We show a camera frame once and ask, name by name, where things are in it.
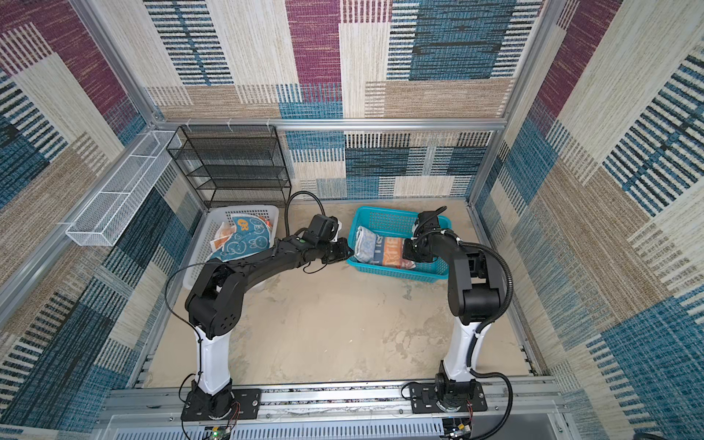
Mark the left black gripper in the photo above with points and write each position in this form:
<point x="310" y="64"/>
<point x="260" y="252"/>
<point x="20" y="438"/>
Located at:
<point x="343" y="247"/>

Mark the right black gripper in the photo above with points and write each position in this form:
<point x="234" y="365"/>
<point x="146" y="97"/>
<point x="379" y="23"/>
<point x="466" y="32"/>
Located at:
<point x="409" y="254"/>

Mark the rabbit print striped towel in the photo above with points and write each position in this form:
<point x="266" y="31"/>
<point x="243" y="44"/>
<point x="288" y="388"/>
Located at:
<point x="374" y="249"/>

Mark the teal plastic basket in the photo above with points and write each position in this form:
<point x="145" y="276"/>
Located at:
<point x="398" y="224"/>

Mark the white plastic laundry basket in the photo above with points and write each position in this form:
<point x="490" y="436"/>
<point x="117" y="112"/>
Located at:
<point x="213" y="220"/>

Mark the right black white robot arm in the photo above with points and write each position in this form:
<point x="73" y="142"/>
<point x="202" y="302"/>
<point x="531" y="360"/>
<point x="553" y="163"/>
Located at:
<point x="480" y="289"/>

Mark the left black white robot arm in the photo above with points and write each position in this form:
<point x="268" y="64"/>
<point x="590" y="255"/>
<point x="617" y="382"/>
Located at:
<point x="215" y="304"/>

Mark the teal bicycle print towel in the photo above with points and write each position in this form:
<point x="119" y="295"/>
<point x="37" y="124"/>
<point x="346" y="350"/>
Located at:
<point x="241" y="236"/>

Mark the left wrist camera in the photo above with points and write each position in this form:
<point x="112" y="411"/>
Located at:
<point x="322" y="229"/>

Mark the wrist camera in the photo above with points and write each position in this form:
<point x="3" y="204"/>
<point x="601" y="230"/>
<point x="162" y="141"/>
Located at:
<point x="322" y="229"/>
<point x="426" y="221"/>

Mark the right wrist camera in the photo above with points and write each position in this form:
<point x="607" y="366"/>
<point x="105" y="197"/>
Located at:
<point x="426" y="221"/>

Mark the black wire shelf rack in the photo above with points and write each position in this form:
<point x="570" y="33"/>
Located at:
<point x="232" y="165"/>

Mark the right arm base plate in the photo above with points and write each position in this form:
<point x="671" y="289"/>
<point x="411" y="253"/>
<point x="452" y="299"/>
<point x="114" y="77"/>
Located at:
<point x="455" y="397"/>

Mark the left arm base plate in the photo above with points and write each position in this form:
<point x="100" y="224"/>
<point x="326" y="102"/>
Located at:
<point x="227" y="405"/>

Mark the aluminium mounting rail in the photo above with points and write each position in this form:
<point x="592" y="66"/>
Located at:
<point x="312" y="401"/>

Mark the white wire mesh tray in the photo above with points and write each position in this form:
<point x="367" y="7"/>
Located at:
<point x="106" y="217"/>

